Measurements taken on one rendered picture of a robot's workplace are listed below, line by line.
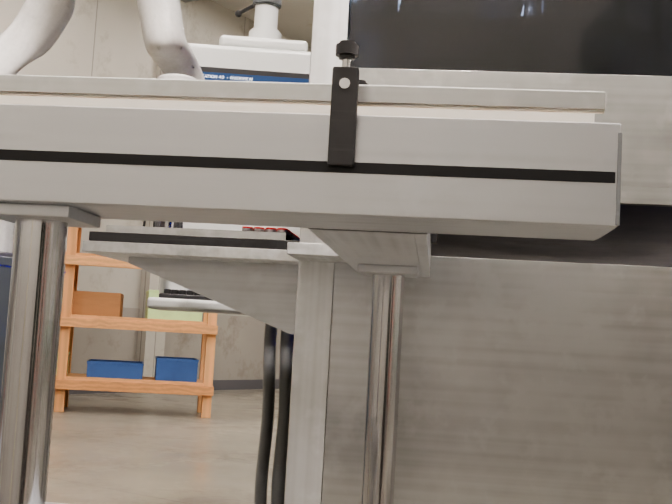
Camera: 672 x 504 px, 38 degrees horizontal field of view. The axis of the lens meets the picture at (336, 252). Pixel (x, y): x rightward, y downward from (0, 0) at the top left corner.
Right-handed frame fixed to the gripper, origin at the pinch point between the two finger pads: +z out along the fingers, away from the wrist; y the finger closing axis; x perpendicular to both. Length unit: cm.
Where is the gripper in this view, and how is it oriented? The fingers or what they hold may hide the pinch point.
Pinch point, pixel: (168, 226)
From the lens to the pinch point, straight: 204.3
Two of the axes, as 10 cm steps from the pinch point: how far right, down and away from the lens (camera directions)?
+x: -0.9, -0.9, -9.9
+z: -0.4, 10.0, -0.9
